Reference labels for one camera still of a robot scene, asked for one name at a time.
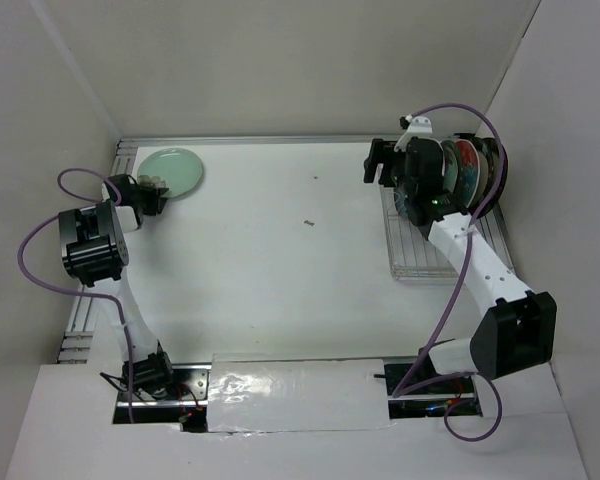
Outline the black rimmed beige plate back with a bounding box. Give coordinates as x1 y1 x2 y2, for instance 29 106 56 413
473 137 500 206

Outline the black rimmed beige plate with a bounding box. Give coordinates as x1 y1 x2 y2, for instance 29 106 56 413
473 137 500 206
481 137 509 216

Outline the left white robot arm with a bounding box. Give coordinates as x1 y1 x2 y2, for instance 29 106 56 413
58 174 178 399

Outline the mint green flower plate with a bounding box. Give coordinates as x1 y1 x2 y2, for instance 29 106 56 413
136 148 204 199
441 140 459 193

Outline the black rimmed beige plate front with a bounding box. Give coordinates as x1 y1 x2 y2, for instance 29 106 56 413
481 137 509 216

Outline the aluminium frame rail back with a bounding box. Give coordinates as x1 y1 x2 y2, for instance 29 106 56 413
118 134 381 150

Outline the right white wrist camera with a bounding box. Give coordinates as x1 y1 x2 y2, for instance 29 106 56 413
393 114 433 153

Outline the dark teal plate back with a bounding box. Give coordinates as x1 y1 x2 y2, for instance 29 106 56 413
393 187 408 219

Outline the aluminium frame rail left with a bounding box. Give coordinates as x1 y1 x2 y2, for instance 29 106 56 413
57 167 135 362

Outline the white wire dish rack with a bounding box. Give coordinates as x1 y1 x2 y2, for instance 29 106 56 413
379 187 514 284

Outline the red teal floral plate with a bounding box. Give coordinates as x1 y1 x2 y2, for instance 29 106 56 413
455 139 480 208

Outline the white foil cover sheet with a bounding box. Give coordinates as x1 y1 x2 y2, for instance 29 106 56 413
207 359 391 434

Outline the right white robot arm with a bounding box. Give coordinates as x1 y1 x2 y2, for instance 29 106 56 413
363 136 557 397

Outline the mint green flower plate back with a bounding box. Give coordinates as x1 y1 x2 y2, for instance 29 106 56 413
136 148 204 199

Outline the mint green flower plate front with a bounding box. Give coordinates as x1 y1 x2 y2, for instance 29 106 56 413
441 140 459 193

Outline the aluminium frame rail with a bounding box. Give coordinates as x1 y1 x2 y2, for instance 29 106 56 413
118 134 381 150
57 167 135 362

